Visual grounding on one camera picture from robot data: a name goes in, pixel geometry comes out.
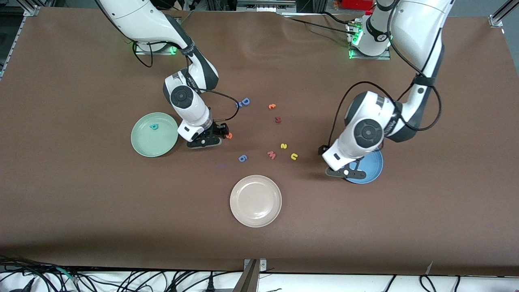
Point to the yellow foam letter u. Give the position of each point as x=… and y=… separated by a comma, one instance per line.
x=294, y=154

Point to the black power plug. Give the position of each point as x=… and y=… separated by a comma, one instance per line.
x=210, y=286

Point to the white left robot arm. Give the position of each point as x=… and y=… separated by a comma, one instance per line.
x=368, y=132

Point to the beige plate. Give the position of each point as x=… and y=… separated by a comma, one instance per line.
x=255, y=200

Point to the light green plate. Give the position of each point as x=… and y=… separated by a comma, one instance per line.
x=150, y=142

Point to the blue foam letter D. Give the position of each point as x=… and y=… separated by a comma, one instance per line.
x=247, y=101

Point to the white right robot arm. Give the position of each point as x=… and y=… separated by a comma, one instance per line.
x=182, y=97

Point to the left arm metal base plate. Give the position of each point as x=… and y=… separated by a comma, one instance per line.
x=385, y=56

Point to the pink foam letter W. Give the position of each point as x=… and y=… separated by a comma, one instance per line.
x=271, y=155

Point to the blue foam digit 6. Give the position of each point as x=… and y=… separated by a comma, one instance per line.
x=242, y=158

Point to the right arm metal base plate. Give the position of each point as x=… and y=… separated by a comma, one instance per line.
x=162, y=52

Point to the brown table cover mat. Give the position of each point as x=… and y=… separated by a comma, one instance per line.
x=121, y=202

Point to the red box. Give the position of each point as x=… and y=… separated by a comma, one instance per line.
x=357, y=4

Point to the aluminium frame profile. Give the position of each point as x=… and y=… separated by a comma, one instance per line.
x=496, y=20
x=30, y=10
x=263, y=6

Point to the blue plate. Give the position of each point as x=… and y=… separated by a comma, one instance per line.
x=373, y=168

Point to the metal table bracket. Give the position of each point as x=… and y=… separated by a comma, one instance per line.
x=253, y=275

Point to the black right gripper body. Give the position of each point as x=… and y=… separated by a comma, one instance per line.
x=216, y=130

